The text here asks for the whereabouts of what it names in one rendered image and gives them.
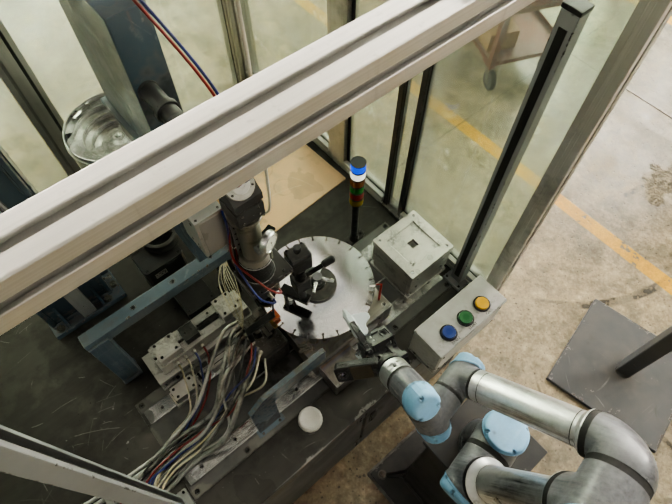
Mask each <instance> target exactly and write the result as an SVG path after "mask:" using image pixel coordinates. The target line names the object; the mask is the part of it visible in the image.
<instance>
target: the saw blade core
mask: <svg viewBox="0 0 672 504"><path fill-rule="evenodd" d="M313 240H314V241H312V237H306V238H302V239H299V240H296V241H293V242H291V243H289V244H287V245H286V246H287V247H288V248H291V247H293V246H294V245H295V244H299V241H300V242H304V243H305V244H306V246H307V247H308V249H309V250H310V252H311V253H312V262H313V266H312V267H315V266H317V265H318V264H319V263H320V262H321V261H322V260H323V259H325V258H327V257H328V256H330V255H333V256H334V257H335V262H334V263H333V264H331V265H329V266H328V267H326V268H327V269H329V270H330V271H331V272H332V273H333V274H334V275H335V277H336V280H337V288H336V291H335V293H334V295H333V296H332V297H331V298H330V299H328V300H326V301H324V302H311V301H310V302H309V303H308V305H304V304H302V303H300V302H298V301H296V300H292V301H290V302H289V303H287V302H286V300H285V299H284V295H282V294H276V295H275V300H276V301H277V303H276V304H274V309H275V310H276V311H277V312H278V314H279V315H280V317H279V318H278V319H277V320H275V321H274V322H275V323H276V324H277V325H278V326H280V325H281V324H282V323H284V324H282V325H281V326H280V328H282V329H283V330H285V331H286V332H288V333H290V334H293V332H294V330H296V331H295V332H294V334H293V335H295V336H298V337H301V338H306V339H307V336H308V333H309V337H308V339H323V336H322V334H324V339H327V338H332V337H336V336H338V334H339V335H341V334H343V333H345V332H347V331H349V330H351V329H350V328H349V326H348V325H347V323H346V321H345V320H344V319H343V312H342V310H343V309H344V308H345V309H346V310H347V312H348V313H349V314H350V315H353V314H358V313H362V312H368V311H369V309H370V307H371V304H372V302H373V298H374V293H369V292H375V287H369V285H375V281H374V280H370V281H369V279H374V276H373V272H372V270H371V267H370V265H369V263H368V262H367V260H366V259H365V258H364V256H362V254H361V253H360V252H359V251H358V250H357V249H355V248H354V247H352V246H351V245H349V244H348V243H346V242H344V241H340V240H338V239H335V238H331V237H327V241H325V240H326V237H324V236H313ZM339 241H340V243H339ZM338 243H339V244H338ZM286 246H284V247H283V248H281V249H280V250H279V251H278V252H279V253H280V254H281V255H282V257H283V258H284V251H285V250H286V249H287V247H286ZM351 247H352V248H351ZM350 248H351V250H349V249H350ZM361 256H362V257H361ZM359 257H360V259H359ZM367 267H369V268H367ZM365 268H367V269H365ZM284 283H285V284H287V285H289V286H292V285H291V282H290V275H289V276H287V277H286V278H284V279H283V280H282V281H280V287H282V285H283V284H284ZM366 304H368V305H366ZM369 305H370V306H369ZM336 330H338V334H337V332H336Z"/></svg>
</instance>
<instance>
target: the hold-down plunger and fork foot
mask: <svg viewBox="0 0 672 504"><path fill-rule="evenodd" d="M281 290H282V295H284V299H285V300H286V302H287V303H289V300H288V297H289V298H291V299H293V300H296V301H298V302H300V303H302V304H304V305H308V303H309V302H310V300H311V295H309V294H307V293H306V291H304V292H302V293H301V294H299V295H298V294H297V293H296V292H295V290H294V288H293V287H292V286H289V285H287V284H285V283H284V284H283V285H282V287H281Z"/></svg>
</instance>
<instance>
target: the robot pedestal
mask: <svg viewBox="0 0 672 504"><path fill-rule="evenodd" d="M490 411H492V409H490V408H487V407H485V406H483V405H481V404H479V403H477V402H475V401H472V400H470V399H467V400H466V401H465V402H464V403H463V404H462V405H460V407H459V408H458V409H457V411H456V412H455V414H454V415H453V416H452V418H451V419H450V422H451V427H452V429H451V434H450V436H449V437H448V439H447V440H445V441H444V442H442V443H439V444H431V443H428V442H426V441H425V440H424V439H423V437H422V436H421V435H420V434H419V433H418V432H417V430H416V431H415V432H414V433H413V434H412V435H411V436H410V437H409V438H408V439H407V440H406V441H405V442H403V443H402V444H401V445H400V446H399V447H398V448H397V449H396V450H395V451H394V452H393V453H392V454H391V455H390V456H388V457H387V458H386V459H385V460H384V461H383V462H382V463H381V464H380V465H379V466H378V467H377V468H376V469H375V470H374V471H372V472H371V473H370V474H371V475H372V477H373V478H374V479H375V480H376V482H377V483H378V484H379V485H380V487H381V488H382V489H383V490H384V491H385V493H386V494H387V495H388V496H389V498H390V499H391V500H392V501H393V503H394V504H457V503H456V502H455V501H454V500H453V499H452V498H451V497H450V496H449V495H448V494H447V493H446V492H445V491H444V490H443V489H442V487H441V486H440V480H441V478H442V476H443V475H444V472H445V470H447V469H448V468H449V466H450V465H451V463H452V462H453V460H454V459H455V458H456V456H457V455H458V453H459V452H460V451H459V436H460V433H461V431H462V429H463V428H464V427H465V426H466V425H467V424H468V423H469V422H471V421H472V420H475V419H478V418H484V416H485V415H486V414H487V413H488V412H490ZM547 453H548V452H547V451H546V450H545V449H544V448H543V447H542V446H541V445H540V444H539V443H538V442H537V441H536V440H535V439H534V438H533V437H532V436H531V435H530V440H529V444H528V446H527V448H526V450H525V451H524V452H523V453H522V454H520V455H518V456H517V458H516V459H515V461H514V462H513V464H512V466H511V467H510V468H513V469H518V470H523V471H528V472H530V471H531V470H532V469H533V468H534V467H535V466H536V465H537V464H538V463H539V462H540V461H541V459H542V458H543V457H544V456H545V455H546V454H547Z"/></svg>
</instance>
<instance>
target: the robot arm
mask: <svg viewBox="0 0 672 504"><path fill-rule="evenodd" d="M342 312H343V319H344V320H345V321H346V323H347V325H348V326H349V328H350V329H351V331H352V334H353V335H354V337H355V338H357V339H358V341H359V342H358V343H357V345H358V348H359V351H358V352H356V353H355V356H356V357H357V358H358V359H357V360H351V361H344V362H338V363H335V366H334V373H335V376H336V378H337V380H338V381H339V382H345V381H352V380H359V379H366V378H373V377H379V379H380V381H381V382H382V383H383V384H384V385H385V387H386V388H387V389H388V390H389V391H390V392H391V394H392V395H393V396H394V397H395V398H396V399H397V401H398V402H399V403H400V404H401V406H402V407H403V409H404V410H405V412H406V414H407V415H408V416H409V418H410V420H411V421H412V423H413V424H414V426H415V428H416V430H417V432H418V433H419V434H420V435H421V436H422V437H423V439H424V440H425V441H426V442H428V443H431V444H439V443H442V442H444V441H445V440H447V439H448V437H449V436H450V434H451V429H452V427H451V422H450V419H451V418H452V416H453V415H454V414H455V412H456V411H457V409H458V408H459V407H460V405H461V404H462V403H463V401H464V400H465V399H466V398H467V399H470V400H472V401H475V402H477V403H479V404H481V405H483V406H485V407H487V408H490V409H492V411H490V412H488V413H487V414H486V415H485V416H484V418H478V419H475V420H472V421H471V422H469V423H468V424H467V425H466V426H465V427H464V428H463V429H462V431H461V433H460V436H459V451H460V452H459V453H458V455H457V456H456V458H455V459H454V460H453V462H452V463H451V465H450V466H449V468H448V469H447V470H445V472H444V475H443V476H442V478H441V480H440V486H441V487H442V489H443V490H444V491H445V492H446V493H447V494H448V495H449V496H450V497H451V498H452V499H453V500H454V501H455V502H456V503H457V504H649V503H650V501H651V499H652V497H653V496H654V495H655V493H656V490H657V488H658V482H659V473H658V467H657V464H656V461H655V458H654V456H653V454H652V452H651V451H650V449H649V447H648V446H647V444H646V443H645V442H644V440H643V439H642V438H641V437H640V436H639V435H638V434H637V433H636V432H635V431H634V430H633V429H632V428H631V427H629V426H628V425H627V424H626V423H624V422H623V421H621V420H620V419H618V418H616V417H614V416H613V415H611V414H608V413H606V412H604V411H601V410H598V409H591V410H589V411H586V410H584V409H581V408H579V407H576V406H574V405H571V404H568V403H566V402H563V401H561V400H558V399H556V398H553V397H551V396H548V395H546V394H543V393H540V392H538V391H535V390H533V389H530V388H528V387H525V386H523V385H520V384H518V383H515V382H513V381H510V380H507V379H505V378H502V377H500V376H497V375H495V374H492V373H490V372H487V371H485V366H484V364H483V363H482V362H481V360H480V359H478V358H477V357H475V356H473V355H472V354H470V353H468V352H461V353H459V354H458V355H457V356H456V357H455V359H454V360H453V361H451V362H450V363H449V365H448V367H447V369H446V370H445V371H444V373H443V374H442V375H441V376H440V378H439V379H438V380H437V382H436V383H435V384H434V385H433V387H432V386H431V385H430V384H429V383H427V382H426V381H425V380H424V379H423V378H422V377H421V376H420V375H419V374H418V373H417V372H416V371H415V370H414V369H413V368H412V367H411V366H410V361H409V358H408V353H407V352H406V351H405V350H404V351H401V350H400V349H399V348H398V347H397V344H396V341H395V338H394V335H393V334H392V333H391V332H390V331H389V330H388V329H387V328H386V327H385V326H384V325H383V326H381V327H379V328H376V329H375V330H373V331H371V332H370V335H368V336H366V337H365V335H367V334H368V328H367V326H366V323H367V321H368V320H369V318H370V316H369V314H368V313H367V312H362V313H358V314H353V315H350V314H349V313H348V312H347V310H346V309H345V308H344V309H343V310H342ZM384 329H385V330H386V331H387V332H388V333H389V334H388V333H387V332H386V331H385V330H384ZM393 343H394V344H393ZM528 426H529V427H531V428H533V429H535V430H537V431H539V432H542V433H544V434H546V435H548V436H550V437H552V438H555V439H557V440H559V441H561V442H563V443H565V444H567V445H570V446H572V447H574V448H575V449H576V452H577V454H578V455H579V456H581V457H583V458H584V459H583V461H582V462H581V464H580V466H579V467H578V469H577V471H576V472H573V471H566V470H565V471H558V472H556V473H554V474H553V475H551V476H549V475H544V474H539V473H533V472H528V471H523V470H518V469H513V468H510V467H511V466H512V464H513V462H514V461H515V459H516V458H517V456H518V455H520V454H522V453H523V452H524V451H525V450H526V448H527V446H528V444H529V440H530V433H529V429H528Z"/></svg>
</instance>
